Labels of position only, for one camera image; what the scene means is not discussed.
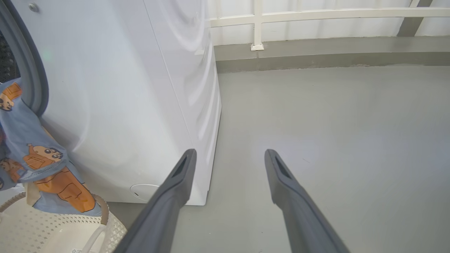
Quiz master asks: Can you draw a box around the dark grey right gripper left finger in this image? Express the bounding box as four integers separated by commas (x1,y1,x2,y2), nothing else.
112,149,197,253

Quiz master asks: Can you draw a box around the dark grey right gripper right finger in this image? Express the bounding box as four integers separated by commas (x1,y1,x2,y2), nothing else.
264,149,350,253

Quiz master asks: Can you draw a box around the blue cartoon bear garment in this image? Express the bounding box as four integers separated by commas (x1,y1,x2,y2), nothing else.
0,78,102,216

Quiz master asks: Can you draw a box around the white washing machine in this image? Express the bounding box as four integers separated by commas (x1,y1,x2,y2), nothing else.
0,0,222,206

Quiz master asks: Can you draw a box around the grey rubber door gasket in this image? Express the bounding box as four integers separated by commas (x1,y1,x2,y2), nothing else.
0,0,49,116

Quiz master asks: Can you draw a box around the perforated steel washing machine drum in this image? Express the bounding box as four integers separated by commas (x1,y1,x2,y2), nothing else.
0,32,20,83

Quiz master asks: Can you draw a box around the round white filter cover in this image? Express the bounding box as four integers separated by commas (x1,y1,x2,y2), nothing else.
130,184,160,202

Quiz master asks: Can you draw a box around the cream perforated laundry basket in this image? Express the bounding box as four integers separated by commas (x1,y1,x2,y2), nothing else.
0,192,128,253

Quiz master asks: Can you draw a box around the white metal railing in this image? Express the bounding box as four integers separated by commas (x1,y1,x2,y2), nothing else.
210,0,450,51

